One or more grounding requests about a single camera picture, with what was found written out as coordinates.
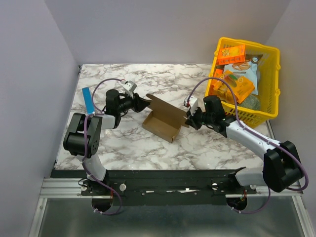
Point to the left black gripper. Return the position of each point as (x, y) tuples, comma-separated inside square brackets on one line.
[(138, 103)]

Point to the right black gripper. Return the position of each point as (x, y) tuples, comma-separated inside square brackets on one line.
[(193, 118)]

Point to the brown cardboard box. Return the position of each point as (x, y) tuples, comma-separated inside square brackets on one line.
[(164, 120)]

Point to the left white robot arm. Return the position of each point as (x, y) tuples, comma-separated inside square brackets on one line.
[(83, 134)]

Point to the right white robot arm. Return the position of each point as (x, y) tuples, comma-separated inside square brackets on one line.
[(280, 159)]

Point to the long blue box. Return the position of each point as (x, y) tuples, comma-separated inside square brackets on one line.
[(88, 100)]

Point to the orange snack box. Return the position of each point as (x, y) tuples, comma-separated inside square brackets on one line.
[(231, 55)]

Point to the small orange packet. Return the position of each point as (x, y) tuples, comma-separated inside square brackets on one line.
[(218, 73)]

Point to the orange mango snack bag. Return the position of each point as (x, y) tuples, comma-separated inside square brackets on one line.
[(241, 87)]

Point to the green textured pouch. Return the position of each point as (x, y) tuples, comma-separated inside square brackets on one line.
[(251, 102)]

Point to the yellow plastic basket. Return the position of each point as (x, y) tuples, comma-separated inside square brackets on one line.
[(268, 90)]

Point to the light blue snack bag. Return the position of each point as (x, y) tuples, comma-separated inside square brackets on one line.
[(248, 69)]

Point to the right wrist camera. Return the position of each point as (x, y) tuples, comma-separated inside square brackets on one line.
[(192, 103)]

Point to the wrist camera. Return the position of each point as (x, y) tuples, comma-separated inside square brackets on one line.
[(129, 87), (192, 103)]

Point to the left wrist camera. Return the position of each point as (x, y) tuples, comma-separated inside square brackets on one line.
[(129, 87)]

